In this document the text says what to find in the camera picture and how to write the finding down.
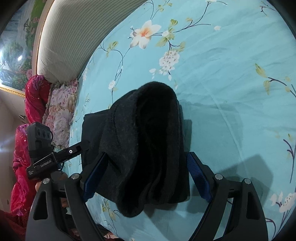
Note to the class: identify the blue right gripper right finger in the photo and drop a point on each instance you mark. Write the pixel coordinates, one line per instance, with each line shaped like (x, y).
(202, 176)

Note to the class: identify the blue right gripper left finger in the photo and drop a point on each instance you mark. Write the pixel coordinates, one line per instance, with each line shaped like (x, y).
(92, 175)

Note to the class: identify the black pants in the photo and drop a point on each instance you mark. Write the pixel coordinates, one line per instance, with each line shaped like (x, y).
(142, 137)

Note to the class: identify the person's left hand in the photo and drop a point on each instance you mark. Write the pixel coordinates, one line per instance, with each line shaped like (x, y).
(59, 178)

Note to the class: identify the pink floral pillow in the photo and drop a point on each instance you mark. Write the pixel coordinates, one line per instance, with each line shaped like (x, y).
(60, 111)

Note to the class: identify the red sequined blanket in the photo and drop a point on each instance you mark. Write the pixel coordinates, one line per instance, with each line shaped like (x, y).
(14, 223)

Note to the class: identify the teal floral bed sheet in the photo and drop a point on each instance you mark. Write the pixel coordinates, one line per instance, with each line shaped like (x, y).
(232, 67)

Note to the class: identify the gold framed floral painting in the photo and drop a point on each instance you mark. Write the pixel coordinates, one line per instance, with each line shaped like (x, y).
(17, 44)

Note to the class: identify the white striped headboard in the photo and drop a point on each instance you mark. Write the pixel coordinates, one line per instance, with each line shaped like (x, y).
(69, 32)

